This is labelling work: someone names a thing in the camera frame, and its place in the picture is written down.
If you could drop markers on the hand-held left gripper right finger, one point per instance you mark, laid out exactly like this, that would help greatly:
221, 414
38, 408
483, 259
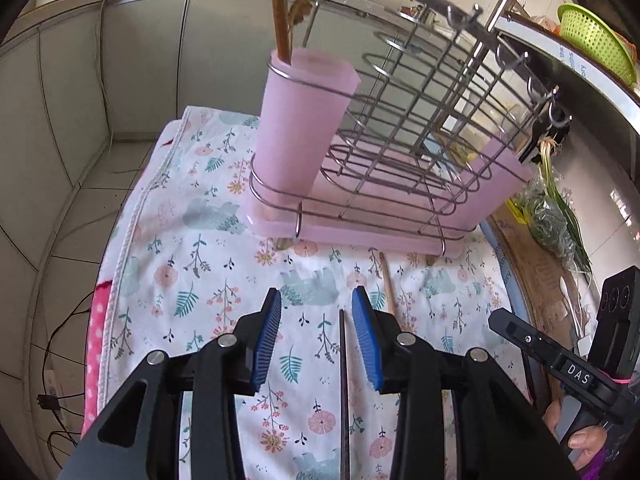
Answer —
365, 342

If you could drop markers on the black chopstick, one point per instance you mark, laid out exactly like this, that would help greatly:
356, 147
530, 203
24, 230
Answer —
344, 400

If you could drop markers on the tall pink plastic cup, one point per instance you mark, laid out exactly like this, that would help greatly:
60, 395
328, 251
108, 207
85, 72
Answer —
295, 135

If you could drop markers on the plastic bag of greens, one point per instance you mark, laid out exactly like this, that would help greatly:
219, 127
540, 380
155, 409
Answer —
542, 217

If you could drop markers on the person's right hand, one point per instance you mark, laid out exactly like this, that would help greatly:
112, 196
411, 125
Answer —
587, 440

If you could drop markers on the pink polka dot cloth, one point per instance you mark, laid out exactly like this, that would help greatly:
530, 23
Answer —
97, 340

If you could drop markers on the wooden chopstick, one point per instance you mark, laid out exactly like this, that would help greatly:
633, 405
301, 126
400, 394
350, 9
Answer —
387, 285
285, 15
276, 10

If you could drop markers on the floral cloth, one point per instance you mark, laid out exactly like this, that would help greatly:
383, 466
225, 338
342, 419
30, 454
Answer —
200, 240

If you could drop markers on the brown leaf-shaped utensil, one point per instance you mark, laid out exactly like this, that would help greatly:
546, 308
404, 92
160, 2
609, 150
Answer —
300, 7

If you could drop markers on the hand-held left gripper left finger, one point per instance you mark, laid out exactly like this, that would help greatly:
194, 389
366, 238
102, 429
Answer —
265, 342

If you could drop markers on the slanted pink plastic holder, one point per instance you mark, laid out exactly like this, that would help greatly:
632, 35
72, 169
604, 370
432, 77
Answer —
500, 175

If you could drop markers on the green plastic colander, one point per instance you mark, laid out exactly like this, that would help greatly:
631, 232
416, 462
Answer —
595, 40

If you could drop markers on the white power strip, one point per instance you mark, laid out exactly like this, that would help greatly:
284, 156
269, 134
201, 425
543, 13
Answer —
55, 390

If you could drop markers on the green onions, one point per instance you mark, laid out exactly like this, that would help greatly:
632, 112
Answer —
555, 195

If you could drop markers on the pink drip tray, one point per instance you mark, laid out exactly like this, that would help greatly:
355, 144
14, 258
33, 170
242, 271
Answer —
360, 232

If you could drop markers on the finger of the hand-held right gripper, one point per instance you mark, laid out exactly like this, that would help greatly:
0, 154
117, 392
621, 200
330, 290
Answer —
515, 332

